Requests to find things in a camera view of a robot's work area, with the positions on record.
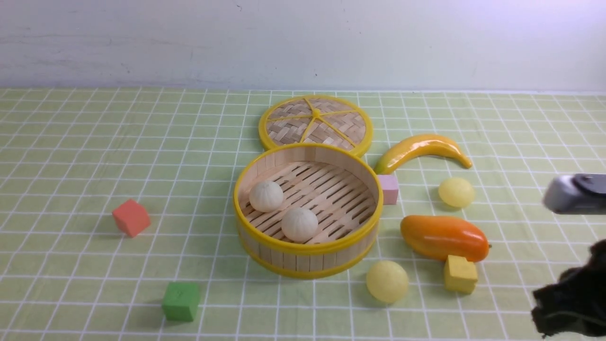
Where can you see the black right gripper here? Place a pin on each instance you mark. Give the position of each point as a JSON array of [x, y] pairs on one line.
[[577, 301]]

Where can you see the yellow bun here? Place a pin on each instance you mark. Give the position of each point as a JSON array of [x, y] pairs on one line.
[[456, 192], [387, 281]]

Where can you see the white bun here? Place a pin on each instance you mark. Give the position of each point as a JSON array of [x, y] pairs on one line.
[[299, 224], [266, 196]]

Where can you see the bamboo steamer tray yellow rim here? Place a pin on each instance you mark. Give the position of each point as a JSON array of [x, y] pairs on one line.
[[338, 187]]

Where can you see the woven bamboo steamer lid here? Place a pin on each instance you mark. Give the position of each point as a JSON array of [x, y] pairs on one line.
[[319, 119]]

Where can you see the yellow cube block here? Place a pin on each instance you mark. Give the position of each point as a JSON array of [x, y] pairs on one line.
[[460, 275]]

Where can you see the orange toy mango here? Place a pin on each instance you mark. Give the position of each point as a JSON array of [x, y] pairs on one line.
[[438, 236]]

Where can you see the pink cube block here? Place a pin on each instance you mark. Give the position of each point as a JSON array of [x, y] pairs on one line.
[[390, 188]]

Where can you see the yellow toy banana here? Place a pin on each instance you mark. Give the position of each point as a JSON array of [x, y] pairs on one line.
[[420, 146]]

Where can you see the green cube block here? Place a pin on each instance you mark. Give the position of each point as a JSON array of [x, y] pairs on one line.
[[181, 300]]

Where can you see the red cube block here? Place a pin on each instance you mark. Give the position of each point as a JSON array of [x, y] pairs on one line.
[[131, 218]]

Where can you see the green checkered tablecloth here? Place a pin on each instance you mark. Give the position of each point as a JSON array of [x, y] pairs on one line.
[[69, 157]]

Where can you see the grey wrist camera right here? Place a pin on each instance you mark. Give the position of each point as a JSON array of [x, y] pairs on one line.
[[577, 194]]

